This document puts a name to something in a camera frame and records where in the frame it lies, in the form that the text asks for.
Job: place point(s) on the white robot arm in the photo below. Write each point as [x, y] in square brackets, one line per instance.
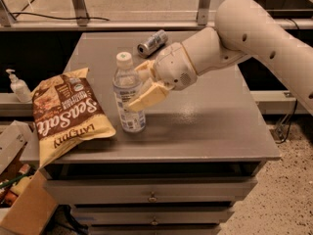
[243, 29]

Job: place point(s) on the white pump dispenser bottle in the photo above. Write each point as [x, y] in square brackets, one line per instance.
[19, 87]

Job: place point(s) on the cardboard box with items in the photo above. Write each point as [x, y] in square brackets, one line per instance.
[29, 205]

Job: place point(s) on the clear plastic water bottle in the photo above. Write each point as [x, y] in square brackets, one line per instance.
[126, 83]

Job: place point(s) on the silver redbull can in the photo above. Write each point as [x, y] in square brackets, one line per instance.
[152, 44]

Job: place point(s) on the brass top drawer knob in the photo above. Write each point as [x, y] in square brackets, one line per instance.
[152, 198]

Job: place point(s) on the grey drawer cabinet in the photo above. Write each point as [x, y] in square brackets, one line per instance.
[199, 152]

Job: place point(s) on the brown sea salt chip bag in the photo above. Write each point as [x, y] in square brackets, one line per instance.
[66, 113]

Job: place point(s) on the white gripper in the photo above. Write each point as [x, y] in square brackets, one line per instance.
[174, 69]

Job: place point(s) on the brass drawer knob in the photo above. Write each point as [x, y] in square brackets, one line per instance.
[154, 222]
[152, 198]

